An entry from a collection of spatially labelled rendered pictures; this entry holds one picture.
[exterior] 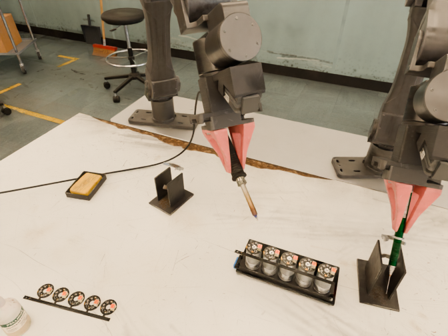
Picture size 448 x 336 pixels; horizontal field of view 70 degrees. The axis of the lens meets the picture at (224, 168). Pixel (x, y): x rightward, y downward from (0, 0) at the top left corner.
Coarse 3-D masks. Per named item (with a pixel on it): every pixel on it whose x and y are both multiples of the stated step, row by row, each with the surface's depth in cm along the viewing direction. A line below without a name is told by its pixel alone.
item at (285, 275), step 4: (288, 260) 49; (284, 264) 49; (296, 264) 49; (280, 268) 50; (280, 272) 51; (284, 272) 50; (288, 272) 49; (292, 272) 50; (280, 276) 51; (284, 276) 50; (288, 276) 50; (292, 276) 50; (284, 280) 51; (288, 280) 51
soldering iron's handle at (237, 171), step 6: (228, 138) 53; (234, 150) 52; (234, 156) 51; (234, 162) 51; (234, 168) 51; (240, 168) 51; (234, 174) 50; (240, 174) 50; (246, 174) 51; (234, 180) 51
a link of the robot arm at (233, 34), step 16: (176, 0) 46; (208, 16) 42; (224, 16) 38; (240, 16) 39; (192, 32) 48; (224, 32) 38; (240, 32) 39; (256, 32) 40; (208, 48) 42; (224, 48) 39; (240, 48) 39; (256, 48) 40; (224, 64) 42
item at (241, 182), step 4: (236, 180) 51; (240, 180) 50; (244, 180) 50; (240, 184) 50; (244, 184) 50; (244, 188) 50; (244, 192) 50; (248, 192) 50; (248, 196) 49; (248, 200) 49; (248, 204) 49; (252, 204) 49; (252, 208) 49; (252, 212) 48; (256, 212) 48
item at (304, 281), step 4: (300, 268) 48; (308, 272) 48; (312, 272) 48; (296, 276) 51; (300, 276) 49; (304, 276) 48; (296, 280) 51; (300, 280) 49; (304, 280) 49; (308, 280) 49; (300, 284) 50; (304, 284) 49; (308, 284) 50
